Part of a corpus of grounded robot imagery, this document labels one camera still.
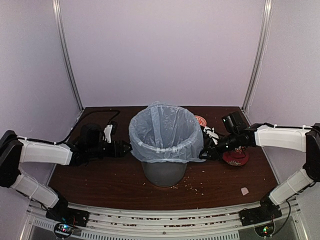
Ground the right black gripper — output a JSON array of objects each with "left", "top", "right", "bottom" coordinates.
[{"left": 197, "top": 131, "right": 240, "bottom": 161}]

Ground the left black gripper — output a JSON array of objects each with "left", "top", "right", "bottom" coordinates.
[{"left": 87, "top": 139, "right": 133, "bottom": 158}]

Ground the light blue plastic trash bag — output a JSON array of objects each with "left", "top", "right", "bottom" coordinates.
[{"left": 128, "top": 102, "right": 205, "bottom": 164}]

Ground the grey mesh trash bin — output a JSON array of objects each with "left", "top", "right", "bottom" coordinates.
[{"left": 141, "top": 161, "right": 187, "bottom": 188}]

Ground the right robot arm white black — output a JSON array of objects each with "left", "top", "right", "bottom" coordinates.
[{"left": 199, "top": 111, "right": 320, "bottom": 221}]

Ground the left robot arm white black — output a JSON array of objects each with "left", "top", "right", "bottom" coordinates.
[{"left": 0, "top": 123, "right": 132, "bottom": 222}]

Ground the orange white patterned bowl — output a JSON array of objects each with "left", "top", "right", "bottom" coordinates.
[{"left": 195, "top": 115, "right": 207, "bottom": 128}]

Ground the red floral overturned bowl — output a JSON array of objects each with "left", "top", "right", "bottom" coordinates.
[{"left": 222, "top": 147, "right": 249, "bottom": 167}]

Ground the small pink paper scrap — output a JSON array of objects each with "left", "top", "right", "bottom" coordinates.
[{"left": 241, "top": 187, "right": 249, "bottom": 196}]

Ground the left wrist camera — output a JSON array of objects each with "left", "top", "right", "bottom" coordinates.
[{"left": 103, "top": 121, "right": 118, "bottom": 144}]

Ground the right aluminium frame post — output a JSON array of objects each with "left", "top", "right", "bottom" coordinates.
[{"left": 242, "top": 0, "right": 274, "bottom": 114}]

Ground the aluminium frame post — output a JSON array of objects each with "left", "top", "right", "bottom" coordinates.
[
  {"left": 52, "top": 0, "right": 84, "bottom": 111},
  {"left": 242, "top": 0, "right": 274, "bottom": 114}
]

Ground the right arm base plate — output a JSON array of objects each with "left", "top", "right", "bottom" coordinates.
[{"left": 239, "top": 206, "right": 282, "bottom": 227}]

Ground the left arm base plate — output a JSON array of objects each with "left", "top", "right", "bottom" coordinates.
[{"left": 45, "top": 207, "right": 90, "bottom": 227}]

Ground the left aluminium frame post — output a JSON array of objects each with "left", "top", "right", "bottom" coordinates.
[{"left": 52, "top": 0, "right": 84, "bottom": 111}]

